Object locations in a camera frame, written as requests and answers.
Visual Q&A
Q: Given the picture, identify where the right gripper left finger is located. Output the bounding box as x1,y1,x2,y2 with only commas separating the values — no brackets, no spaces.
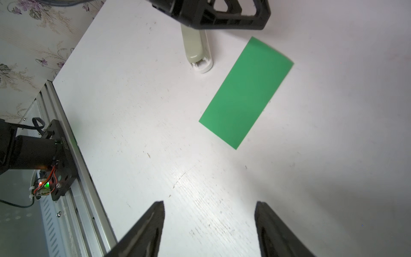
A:
106,201,165,257

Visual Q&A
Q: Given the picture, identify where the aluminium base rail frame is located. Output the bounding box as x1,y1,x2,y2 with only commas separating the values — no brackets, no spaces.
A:
21,80,117,257

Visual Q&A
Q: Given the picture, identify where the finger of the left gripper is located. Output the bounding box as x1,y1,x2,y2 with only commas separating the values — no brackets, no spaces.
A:
150,0,271,30

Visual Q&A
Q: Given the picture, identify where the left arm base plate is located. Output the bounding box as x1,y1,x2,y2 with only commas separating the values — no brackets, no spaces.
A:
32,120,78,201

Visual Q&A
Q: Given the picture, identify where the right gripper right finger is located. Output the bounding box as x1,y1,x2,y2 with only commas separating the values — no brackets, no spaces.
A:
254,201,314,257

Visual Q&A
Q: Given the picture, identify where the pale green stapler case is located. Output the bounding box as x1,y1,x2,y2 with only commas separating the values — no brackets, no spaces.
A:
181,24,213,74

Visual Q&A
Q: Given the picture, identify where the green square paper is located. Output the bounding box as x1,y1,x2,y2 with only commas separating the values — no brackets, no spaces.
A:
199,37,294,149

